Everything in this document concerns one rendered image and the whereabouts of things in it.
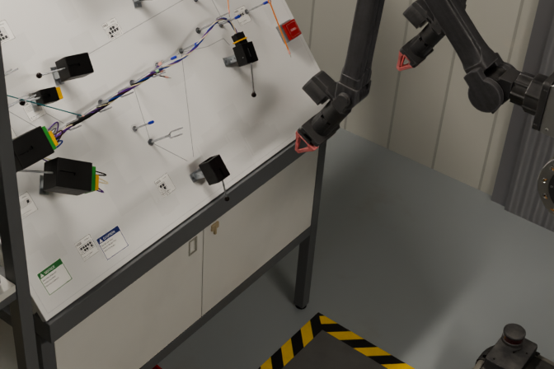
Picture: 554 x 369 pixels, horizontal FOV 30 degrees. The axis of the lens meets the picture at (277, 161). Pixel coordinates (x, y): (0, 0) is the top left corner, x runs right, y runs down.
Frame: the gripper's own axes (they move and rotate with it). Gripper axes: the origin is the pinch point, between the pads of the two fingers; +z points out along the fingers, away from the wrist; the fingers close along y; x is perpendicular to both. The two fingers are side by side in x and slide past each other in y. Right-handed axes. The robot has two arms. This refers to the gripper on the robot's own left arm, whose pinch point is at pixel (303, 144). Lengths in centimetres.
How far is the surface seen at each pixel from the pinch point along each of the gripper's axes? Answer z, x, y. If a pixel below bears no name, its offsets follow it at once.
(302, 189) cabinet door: 48, 6, -32
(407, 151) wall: 106, 20, -143
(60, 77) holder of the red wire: 1, -49, 42
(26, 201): 15, -32, 63
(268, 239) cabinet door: 57, 10, -16
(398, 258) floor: 94, 47, -86
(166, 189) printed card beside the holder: 20.7, -15.5, 26.8
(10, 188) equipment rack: -14, -29, 81
